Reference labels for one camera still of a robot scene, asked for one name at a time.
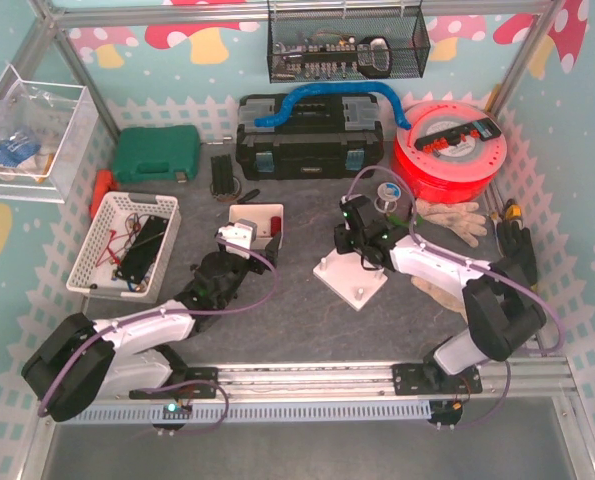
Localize black plastic toolbox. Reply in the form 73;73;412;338
235;94;384;181

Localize blue corrugated hose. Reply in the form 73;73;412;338
254;81;412;132

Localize black yellow work glove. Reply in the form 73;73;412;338
496;220;538;290

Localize white peg base plate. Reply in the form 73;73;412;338
312;250;388;311

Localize orange pneumatic tubing reel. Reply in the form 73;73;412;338
390;100;507;204

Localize white knit work glove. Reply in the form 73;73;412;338
409;198;488;248

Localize large red spring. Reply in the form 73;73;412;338
270;216;282;237

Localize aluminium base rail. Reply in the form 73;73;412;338
39;357;576;401

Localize yellow black tool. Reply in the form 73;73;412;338
502;198;523;222

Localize grey slotted cable duct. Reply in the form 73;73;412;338
66;399;431;425

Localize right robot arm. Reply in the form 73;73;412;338
334;195;546;392

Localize clear acrylic wall box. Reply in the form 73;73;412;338
0;65;98;204

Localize black device in basket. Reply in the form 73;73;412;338
116;215;169;284

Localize white perforated basket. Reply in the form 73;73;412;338
66;191;181;303

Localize white plastic parts bin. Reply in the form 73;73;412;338
229;203;284;250

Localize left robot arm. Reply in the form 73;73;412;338
22;220;283;422

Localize green brass pipe fitting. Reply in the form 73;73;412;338
387;214;409;227

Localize black socket rail orange clips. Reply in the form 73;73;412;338
414;118;501;154

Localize black wire mesh shelf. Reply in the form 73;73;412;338
267;1;430;83

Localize orange tool handle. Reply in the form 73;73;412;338
89;169;118;219

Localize yellow rod in corner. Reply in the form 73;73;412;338
485;83;501;112

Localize solder wire spool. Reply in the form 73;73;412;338
374;182;401;214

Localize green plastic tool case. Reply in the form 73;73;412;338
111;125;201;184

